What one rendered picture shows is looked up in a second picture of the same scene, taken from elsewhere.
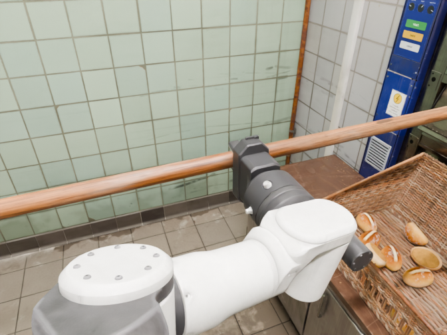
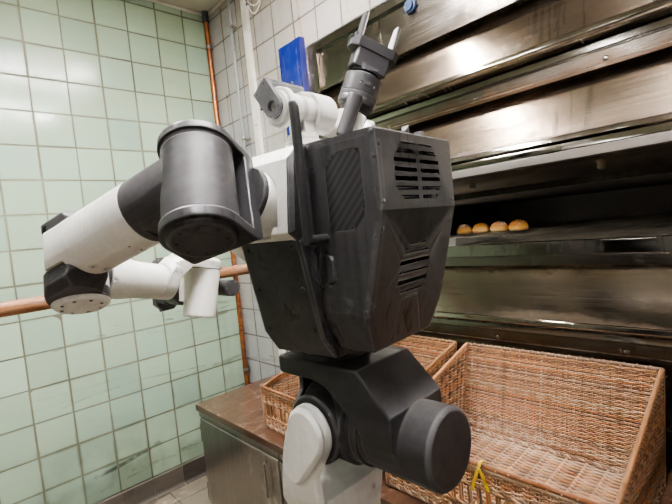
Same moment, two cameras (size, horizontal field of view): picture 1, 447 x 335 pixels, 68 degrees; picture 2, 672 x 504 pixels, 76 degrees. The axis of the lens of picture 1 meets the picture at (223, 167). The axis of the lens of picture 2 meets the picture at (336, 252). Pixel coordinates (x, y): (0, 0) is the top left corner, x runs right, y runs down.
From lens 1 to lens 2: 67 cm
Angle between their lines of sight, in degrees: 37
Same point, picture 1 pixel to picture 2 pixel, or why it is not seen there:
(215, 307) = (129, 269)
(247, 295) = (150, 274)
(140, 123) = (53, 386)
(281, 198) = not seen: hidden behind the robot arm
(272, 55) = not seen: hidden behind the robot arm
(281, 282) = (171, 275)
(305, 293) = (199, 308)
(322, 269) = (205, 287)
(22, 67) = not seen: outside the picture
